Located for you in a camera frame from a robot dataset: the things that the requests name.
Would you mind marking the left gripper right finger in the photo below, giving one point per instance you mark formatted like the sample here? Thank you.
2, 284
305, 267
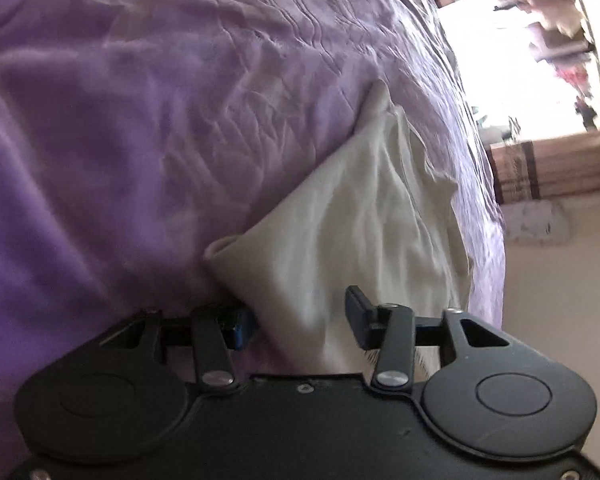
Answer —
394, 332

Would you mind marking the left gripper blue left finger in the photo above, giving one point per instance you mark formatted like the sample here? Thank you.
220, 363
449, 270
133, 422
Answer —
211, 334

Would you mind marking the white Nevada sweatshirt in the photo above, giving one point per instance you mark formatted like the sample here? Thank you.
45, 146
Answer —
375, 215

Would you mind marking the purple bedspread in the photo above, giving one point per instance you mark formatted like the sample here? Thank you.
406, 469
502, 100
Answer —
135, 132

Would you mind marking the brown striped curtain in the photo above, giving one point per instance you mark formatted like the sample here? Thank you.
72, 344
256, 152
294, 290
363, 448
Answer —
531, 70

